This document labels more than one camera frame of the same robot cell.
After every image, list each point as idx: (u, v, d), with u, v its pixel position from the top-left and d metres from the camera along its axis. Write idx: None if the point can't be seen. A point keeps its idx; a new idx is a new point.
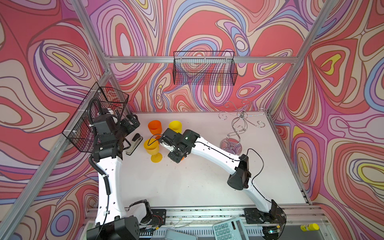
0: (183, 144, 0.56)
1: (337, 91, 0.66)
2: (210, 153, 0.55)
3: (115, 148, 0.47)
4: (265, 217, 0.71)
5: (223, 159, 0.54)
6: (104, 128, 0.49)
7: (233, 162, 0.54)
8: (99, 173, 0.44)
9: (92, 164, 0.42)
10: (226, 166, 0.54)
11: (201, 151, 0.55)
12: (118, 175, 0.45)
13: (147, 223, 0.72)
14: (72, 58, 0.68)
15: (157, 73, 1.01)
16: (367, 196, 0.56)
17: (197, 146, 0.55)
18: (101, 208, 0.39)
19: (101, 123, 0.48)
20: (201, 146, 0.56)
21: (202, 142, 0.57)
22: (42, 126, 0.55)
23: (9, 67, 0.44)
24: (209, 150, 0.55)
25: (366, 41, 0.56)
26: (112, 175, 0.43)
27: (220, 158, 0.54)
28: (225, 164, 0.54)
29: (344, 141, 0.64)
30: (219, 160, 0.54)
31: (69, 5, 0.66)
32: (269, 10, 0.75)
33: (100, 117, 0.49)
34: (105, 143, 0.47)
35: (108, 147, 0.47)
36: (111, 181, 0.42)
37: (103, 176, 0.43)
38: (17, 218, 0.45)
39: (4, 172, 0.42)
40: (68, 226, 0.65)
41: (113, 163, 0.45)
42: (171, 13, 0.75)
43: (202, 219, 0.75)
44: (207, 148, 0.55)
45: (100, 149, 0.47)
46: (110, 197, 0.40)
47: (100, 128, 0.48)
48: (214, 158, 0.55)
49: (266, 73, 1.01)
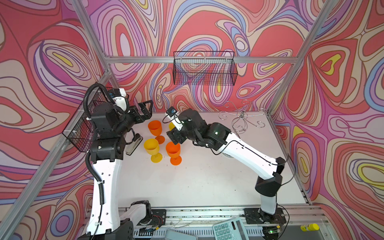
0: (210, 139, 0.47)
1: (337, 91, 0.66)
2: (245, 155, 0.46)
3: (114, 149, 0.42)
4: (265, 217, 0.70)
5: (259, 162, 0.45)
6: (103, 123, 0.41)
7: (271, 166, 0.45)
8: (95, 179, 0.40)
9: (88, 166, 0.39)
10: (260, 170, 0.46)
11: (232, 151, 0.46)
12: (115, 181, 0.41)
13: (147, 223, 0.72)
14: (72, 58, 0.68)
15: (157, 73, 1.01)
16: (368, 196, 0.56)
17: (230, 141, 0.46)
18: (93, 217, 0.37)
19: (101, 118, 0.40)
20: (234, 142, 0.47)
21: (234, 138, 0.47)
22: (42, 127, 0.55)
23: (9, 67, 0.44)
24: (243, 150, 0.46)
25: (367, 40, 0.56)
26: (108, 181, 0.39)
27: (257, 160, 0.45)
28: (262, 169, 0.46)
29: (344, 141, 0.64)
30: (253, 164, 0.46)
31: (69, 5, 0.67)
32: (269, 11, 0.75)
33: (99, 110, 0.41)
34: (104, 140, 0.43)
35: (107, 145, 0.42)
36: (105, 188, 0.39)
37: (98, 183, 0.39)
38: (17, 218, 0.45)
39: (4, 173, 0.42)
40: (68, 226, 0.65)
41: (110, 168, 0.40)
42: (171, 13, 0.75)
43: (202, 219, 0.75)
44: (241, 147, 0.46)
45: (99, 147, 0.42)
46: (103, 206, 0.37)
47: (99, 123, 0.41)
48: (247, 161, 0.47)
49: (267, 73, 1.01)
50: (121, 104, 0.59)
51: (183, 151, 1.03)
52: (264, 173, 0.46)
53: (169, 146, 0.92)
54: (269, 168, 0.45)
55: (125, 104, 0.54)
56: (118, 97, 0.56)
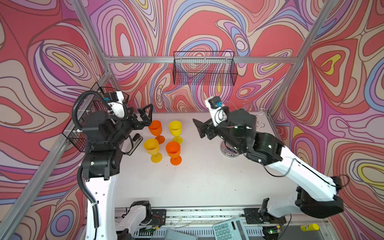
0: (264, 154, 0.39)
1: (337, 92, 0.66)
2: (301, 173, 0.39)
3: (109, 164, 0.37)
4: (264, 217, 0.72)
5: (317, 182, 0.39)
6: (97, 135, 0.36)
7: (331, 188, 0.39)
8: (89, 200, 0.36)
9: (81, 185, 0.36)
10: (318, 192, 0.40)
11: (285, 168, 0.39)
12: (110, 199, 0.38)
13: (147, 223, 0.72)
14: (72, 58, 0.68)
15: (157, 73, 1.01)
16: (368, 196, 0.56)
17: (286, 157, 0.39)
18: (88, 238, 0.35)
19: (94, 130, 0.35)
20: (289, 157, 0.40)
21: (287, 153, 0.40)
22: (43, 127, 0.55)
23: (9, 67, 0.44)
24: (300, 167, 0.39)
25: (366, 40, 0.56)
26: (103, 202, 0.36)
27: (315, 179, 0.39)
28: (321, 191, 0.39)
29: (344, 141, 0.64)
30: (310, 184, 0.40)
31: (69, 6, 0.67)
32: (268, 11, 0.75)
33: (91, 121, 0.36)
34: (98, 153, 0.39)
35: (101, 159, 0.38)
36: (100, 210, 0.36)
37: (92, 204, 0.36)
38: (17, 218, 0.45)
39: (4, 172, 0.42)
40: (68, 226, 0.65)
41: (105, 188, 0.37)
42: (171, 13, 0.75)
43: (202, 219, 0.75)
44: (297, 164, 0.39)
45: (91, 163, 0.37)
46: (98, 229, 0.35)
47: (92, 135, 0.36)
48: (302, 180, 0.40)
49: (267, 73, 1.01)
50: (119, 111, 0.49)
51: (183, 151, 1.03)
52: (323, 196, 0.40)
53: (169, 146, 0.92)
54: (330, 190, 0.39)
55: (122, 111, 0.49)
56: (114, 103, 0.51)
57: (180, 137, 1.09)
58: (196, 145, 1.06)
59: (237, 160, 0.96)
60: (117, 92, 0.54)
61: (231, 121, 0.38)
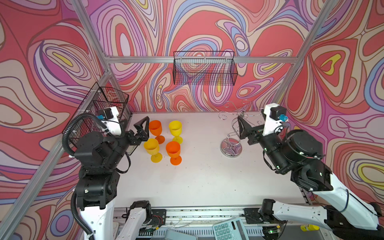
0: (315, 183, 0.37)
1: (337, 92, 0.66)
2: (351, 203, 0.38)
3: (104, 190, 0.35)
4: (265, 217, 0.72)
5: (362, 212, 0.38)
6: (90, 160, 0.33)
7: (373, 216, 0.39)
8: (85, 232, 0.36)
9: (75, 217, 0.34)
10: (362, 220, 0.39)
11: (336, 198, 0.38)
12: (107, 225, 0.36)
13: (147, 223, 0.72)
14: (72, 58, 0.68)
15: (157, 73, 1.01)
16: (367, 196, 0.56)
17: (335, 187, 0.37)
18: None
19: (86, 155, 0.32)
20: (337, 186, 0.38)
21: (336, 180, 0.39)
22: (42, 126, 0.55)
23: (10, 67, 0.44)
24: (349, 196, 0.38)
25: (366, 40, 0.56)
26: (100, 231, 0.35)
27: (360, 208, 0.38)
28: (366, 220, 0.38)
29: (344, 141, 0.64)
30: (357, 214, 0.39)
31: (69, 5, 0.67)
32: (268, 11, 0.75)
33: (84, 146, 0.34)
34: (93, 178, 0.37)
35: (96, 184, 0.35)
36: (97, 238, 0.34)
37: (89, 235, 0.35)
38: (17, 218, 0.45)
39: (4, 172, 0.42)
40: (68, 226, 0.65)
41: (101, 216, 0.35)
42: (171, 13, 0.75)
43: (202, 219, 0.75)
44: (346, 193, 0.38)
45: (85, 191, 0.35)
46: None
47: (85, 161, 0.33)
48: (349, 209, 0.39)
49: (267, 73, 1.01)
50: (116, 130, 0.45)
51: (183, 151, 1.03)
52: (367, 224, 0.39)
53: (169, 146, 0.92)
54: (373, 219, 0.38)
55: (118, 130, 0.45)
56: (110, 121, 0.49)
57: (180, 137, 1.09)
58: (196, 145, 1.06)
59: (237, 159, 0.96)
60: (112, 108, 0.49)
61: (294, 142, 0.34)
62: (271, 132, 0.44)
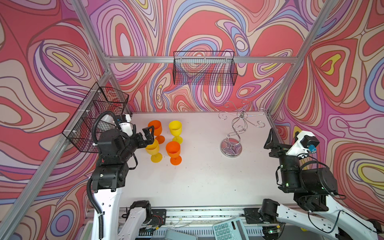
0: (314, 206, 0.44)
1: (337, 92, 0.66)
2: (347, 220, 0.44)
3: (116, 177, 0.41)
4: (265, 217, 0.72)
5: (360, 229, 0.43)
6: (108, 149, 0.42)
7: (372, 233, 0.44)
8: (96, 210, 0.39)
9: (89, 196, 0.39)
10: (361, 236, 0.44)
11: (335, 218, 0.44)
12: (115, 210, 0.40)
13: (147, 223, 0.72)
14: (72, 58, 0.68)
15: (157, 73, 1.01)
16: (368, 196, 0.56)
17: (331, 209, 0.44)
18: None
19: (106, 144, 0.41)
20: (333, 207, 0.44)
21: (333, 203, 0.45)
22: (42, 126, 0.55)
23: (9, 67, 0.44)
24: (344, 215, 0.44)
25: (367, 40, 0.56)
26: (108, 213, 0.39)
27: (357, 225, 0.44)
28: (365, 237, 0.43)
29: (345, 141, 0.64)
30: (355, 230, 0.44)
31: (69, 5, 0.66)
32: (268, 11, 0.75)
33: (105, 136, 0.42)
34: (108, 166, 0.43)
35: (110, 172, 0.41)
36: (105, 220, 0.38)
37: (99, 215, 0.38)
38: (17, 217, 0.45)
39: (4, 172, 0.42)
40: (68, 226, 0.65)
41: (111, 199, 0.40)
42: (171, 13, 0.75)
43: (202, 219, 0.75)
44: (341, 213, 0.44)
45: (101, 175, 0.41)
46: None
47: (104, 149, 0.42)
48: (348, 227, 0.44)
49: (267, 73, 1.01)
50: (128, 130, 0.55)
51: (183, 150, 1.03)
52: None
53: (169, 146, 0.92)
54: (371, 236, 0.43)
55: (130, 129, 0.56)
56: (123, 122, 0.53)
57: (180, 137, 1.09)
58: (196, 145, 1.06)
59: (237, 159, 0.96)
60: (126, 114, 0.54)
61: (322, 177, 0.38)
62: (295, 154, 0.47)
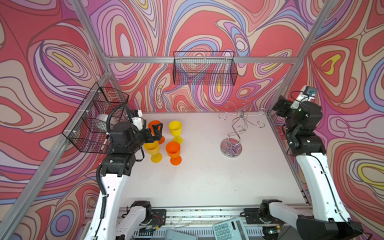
0: (297, 142, 0.47)
1: (337, 92, 0.66)
2: (317, 181, 0.42)
3: (123, 165, 0.44)
4: (262, 205, 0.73)
5: (324, 197, 0.40)
6: (119, 139, 0.46)
7: (335, 212, 0.38)
8: (101, 191, 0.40)
9: (97, 178, 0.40)
10: (320, 206, 0.40)
11: (309, 168, 0.44)
12: (118, 197, 0.42)
13: (147, 223, 0.72)
14: (72, 58, 0.68)
15: (157, 73, 1.01)
16: (367, 196, 0.56)
17: (313, 158, 0.44)
18: (91, 229, 0.38)
19: (118, 134, 0.44)
20: (320, 162, 0.43)
21: (322, 160, 0.43)
22: (42, 127, 0.55)
23: (9, 67, 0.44)
24: (320, 175, 0.42)
25: (367, 40, 0.56)
26: (112, 196, 0.41)
27: (325, 193, 0.40)
28: (323, 206, 0.39)
29: (344, 142, 0.64)
30: (318, 194, 0.41)
31: (69, 5, 0.67)
32: (269, 11, 0.75)
33: (118, 127, 0.47)
34: (117, 154, 0.47)
35: (118, 160, 0.45)
36: (108, 202, 0.40)
37: (103, 196, 0.41)
38: (16, 218, 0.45)
39: (4, 173, 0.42)
40: (68, 226, 0.65)
41: (116, 183, 0.42)
42: (171, 13, 0.75)
43: (202, 219, 0.75)
44: (319, 172, 0.42)
45: (110, 162, 0.45)
46: (102, 221, 0.38)
47: (115, 139, 0.46)
48: (315, 187, 0.42)
49: (267, 73, 1.01)
50: (138, 124, 0.59)
51: (183, 151, 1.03)
52: (322, 211, 0.39)
53: (169, 146, 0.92)
54: (332, 212, 0.38)
55: (140, 123, 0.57)
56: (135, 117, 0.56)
57: (180, 137, 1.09)
58: (196, 145, 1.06)
59: (237, 159, 0.96)
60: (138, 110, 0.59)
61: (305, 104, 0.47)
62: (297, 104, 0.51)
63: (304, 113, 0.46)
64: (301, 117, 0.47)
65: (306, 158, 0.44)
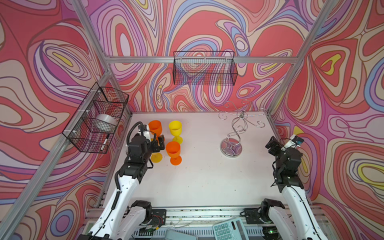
0: (280, 178, 0.59)
1: (337, 92, 0.66)
2: (296, 206, 0.50)
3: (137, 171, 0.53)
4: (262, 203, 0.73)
5: (303, 219, 0.46)
6: (136, 150, 0.55)
7: (312, 231, 0.43)
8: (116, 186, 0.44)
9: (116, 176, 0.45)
10: (301, 228, 0.45)
11: (290, 197, 0.53)
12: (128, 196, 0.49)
13: (147, 223, 0.72)
14: (72, 58, 0.68)
15: (157, 73, 1.01)
16: (367, 195, 0.56)
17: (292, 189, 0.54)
18: (100, 219, 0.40)
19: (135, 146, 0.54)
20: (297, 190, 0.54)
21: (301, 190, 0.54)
22: (42, 126, 0.54)
23: (9, 67, 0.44)
24: (299, 202, 0.50)
25: (367, 40, 0.56)
26: (124, 193, 0.48)
27: (303, 215, 0.47)
28: (303, 227, 0.45)
29: (345, 142, 0.64)
30: (299, 217, 0.47)
31: (69, 5, 0.66)
32: (269, 10, 0.75)
33: (136, 140, 0.57)
34: (132, 162, 0.59)
35: (133, 167, 0.55)
36: (120, 198, 0.46)
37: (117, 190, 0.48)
38: (17, 218, 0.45)
39: (4, 173, 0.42)
40: (68, 226, 0.65)
41: (130, 182, 0.50)
42: (171, 13, 0.75)
43: (202, 219, 0.75)
44: (298, 200, 0.51)
45: (127, 167, 0.55)
46: (111, 212, 0.43)
47: (133, 150, 0.55)
48: (296, 213, 0.49)
49: (267, 73, 1.01)
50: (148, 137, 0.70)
51: (183, 150, 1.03)
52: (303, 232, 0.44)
53: (169, 146, 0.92)
54: (310, 232, 0.43)
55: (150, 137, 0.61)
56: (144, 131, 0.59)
57: (180, 137, 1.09)
58: (197, 145, 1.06)
59: (237, 159, 0.96)
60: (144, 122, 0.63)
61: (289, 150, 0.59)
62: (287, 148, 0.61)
63: (287, 156, 0.59)
64: (284, 159, 0.61)
65: (287, 189, 0.55)
